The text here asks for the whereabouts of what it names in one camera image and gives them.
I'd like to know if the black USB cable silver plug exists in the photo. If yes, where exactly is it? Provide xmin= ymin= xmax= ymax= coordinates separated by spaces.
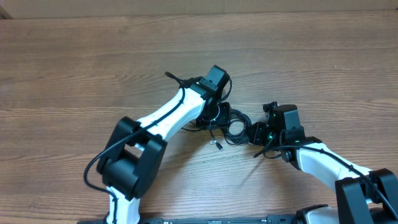
xmin=210 ymin=108 xmax=253 ymax=147

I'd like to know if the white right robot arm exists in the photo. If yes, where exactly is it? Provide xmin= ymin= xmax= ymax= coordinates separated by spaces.
xmin=246 ymin=101 xmax=397 ymax=223

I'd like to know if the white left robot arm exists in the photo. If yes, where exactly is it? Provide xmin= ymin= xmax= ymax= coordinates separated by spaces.
xmin=96 ymin=65 xmax=232 ymax=223

